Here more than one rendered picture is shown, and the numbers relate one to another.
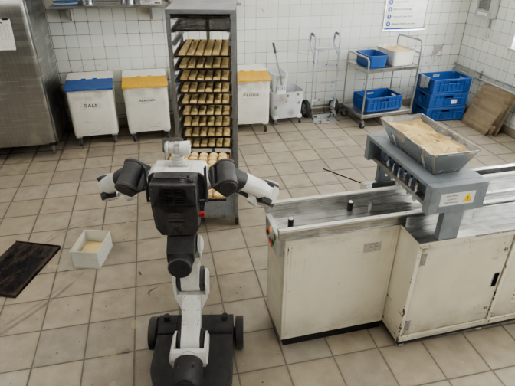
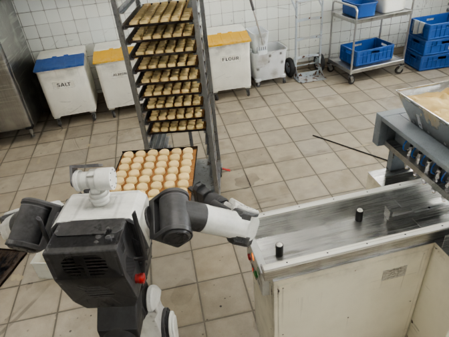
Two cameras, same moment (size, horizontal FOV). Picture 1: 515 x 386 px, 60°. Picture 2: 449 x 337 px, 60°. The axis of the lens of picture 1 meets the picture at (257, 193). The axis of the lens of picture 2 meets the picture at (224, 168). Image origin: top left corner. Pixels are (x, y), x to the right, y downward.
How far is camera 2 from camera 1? 0.97 m
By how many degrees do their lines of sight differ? 6
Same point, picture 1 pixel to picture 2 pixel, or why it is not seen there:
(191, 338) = not seen: outside the picture
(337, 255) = (346, 288)
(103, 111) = (77, 89)
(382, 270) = (407, 297)
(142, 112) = (117, 86)
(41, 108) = (11, 92)
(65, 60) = (36, 37)
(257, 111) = (238, 75)
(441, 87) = (437, 32)
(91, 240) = not seen: hidden behind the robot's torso
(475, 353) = not seen: outside the picture
